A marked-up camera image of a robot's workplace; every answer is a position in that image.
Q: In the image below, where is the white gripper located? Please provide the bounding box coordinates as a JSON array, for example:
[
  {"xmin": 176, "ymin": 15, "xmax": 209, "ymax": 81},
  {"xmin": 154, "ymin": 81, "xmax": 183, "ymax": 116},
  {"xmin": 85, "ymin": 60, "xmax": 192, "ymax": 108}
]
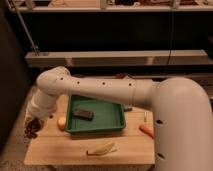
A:
[{"xmin": 26, "ymin": 94, "xmax": 57, "ymax": 119}]

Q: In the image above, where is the dark red grape bunch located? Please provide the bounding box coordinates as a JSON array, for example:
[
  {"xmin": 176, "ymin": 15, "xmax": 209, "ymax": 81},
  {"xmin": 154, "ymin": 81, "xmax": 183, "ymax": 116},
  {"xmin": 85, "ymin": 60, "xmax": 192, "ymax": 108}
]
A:
[{"xmin": 24, "ymin": 115, "xmax": 47, "ymax": 139}]

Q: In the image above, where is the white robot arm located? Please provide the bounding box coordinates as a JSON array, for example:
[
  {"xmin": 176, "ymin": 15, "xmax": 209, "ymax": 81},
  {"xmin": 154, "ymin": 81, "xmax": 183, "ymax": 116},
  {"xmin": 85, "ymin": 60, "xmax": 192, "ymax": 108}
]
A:
[{"xmin": 26, "ymin": 66, "xmax": 213, "ymax": 171}]

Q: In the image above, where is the dark rectangular block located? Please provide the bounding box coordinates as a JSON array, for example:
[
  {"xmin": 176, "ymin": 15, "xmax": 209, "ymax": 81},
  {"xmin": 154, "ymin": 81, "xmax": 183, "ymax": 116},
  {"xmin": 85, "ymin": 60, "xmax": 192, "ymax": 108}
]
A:
[{"xmin": 73, "ymin": 109, "xmax": 94, "ymax": 120}]

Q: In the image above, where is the diagonal metal pole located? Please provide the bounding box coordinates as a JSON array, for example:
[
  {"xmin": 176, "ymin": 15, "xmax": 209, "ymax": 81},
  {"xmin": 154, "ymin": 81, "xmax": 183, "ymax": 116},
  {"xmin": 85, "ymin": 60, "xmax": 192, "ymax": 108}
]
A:
[{"xmin": 7, "ymin": 0, "xmax": 41, "ymax": 57}]

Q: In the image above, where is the green plastic tray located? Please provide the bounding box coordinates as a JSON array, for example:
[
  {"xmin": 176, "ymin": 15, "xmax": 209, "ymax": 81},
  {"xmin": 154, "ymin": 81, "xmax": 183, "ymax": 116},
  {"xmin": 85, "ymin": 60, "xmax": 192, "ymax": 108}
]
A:
[{"xmin": 65, "ymin": 95, "xmax": 126, "ymax": 134}]

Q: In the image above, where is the pale yellow banana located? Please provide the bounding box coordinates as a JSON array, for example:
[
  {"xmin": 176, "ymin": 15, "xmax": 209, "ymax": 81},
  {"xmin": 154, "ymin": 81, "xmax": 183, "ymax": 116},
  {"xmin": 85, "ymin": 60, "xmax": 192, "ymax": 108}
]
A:
[{"xmin": 86, "ymin": 141, "xmax": 116, "ymax": 156}]

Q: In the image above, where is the upper shelf with clutter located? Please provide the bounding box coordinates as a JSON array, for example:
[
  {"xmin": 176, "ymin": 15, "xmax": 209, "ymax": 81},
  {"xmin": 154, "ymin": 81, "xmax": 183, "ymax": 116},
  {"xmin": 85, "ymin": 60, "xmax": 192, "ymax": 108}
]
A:
[{"xmin": 6, "ymin": 0, "xmax": 213, "ymax": 12}]

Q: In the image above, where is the small silver utensil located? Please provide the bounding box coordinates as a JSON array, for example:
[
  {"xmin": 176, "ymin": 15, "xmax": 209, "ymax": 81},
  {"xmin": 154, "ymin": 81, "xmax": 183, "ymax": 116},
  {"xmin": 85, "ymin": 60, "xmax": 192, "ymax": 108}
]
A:
[{"xmin": 144, "ymin": 112, "xmax": 147, "ymax": 122}]

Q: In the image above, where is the orange carrot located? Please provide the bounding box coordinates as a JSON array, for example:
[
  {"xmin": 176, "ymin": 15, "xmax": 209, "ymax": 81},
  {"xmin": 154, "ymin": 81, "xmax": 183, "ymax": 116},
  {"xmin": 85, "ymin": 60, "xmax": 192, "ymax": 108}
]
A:
[{"xmin": 139, "ymin": 124, "xmax": 154, "ymax": 139}]

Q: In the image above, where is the grey metal shelf beam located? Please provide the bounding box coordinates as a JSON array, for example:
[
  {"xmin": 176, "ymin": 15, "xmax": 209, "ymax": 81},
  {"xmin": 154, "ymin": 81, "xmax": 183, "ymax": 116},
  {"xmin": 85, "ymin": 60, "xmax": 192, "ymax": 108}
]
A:
[{"xmin": 25, "ymin": 50, "xmax": 213, "ymax": 67}]

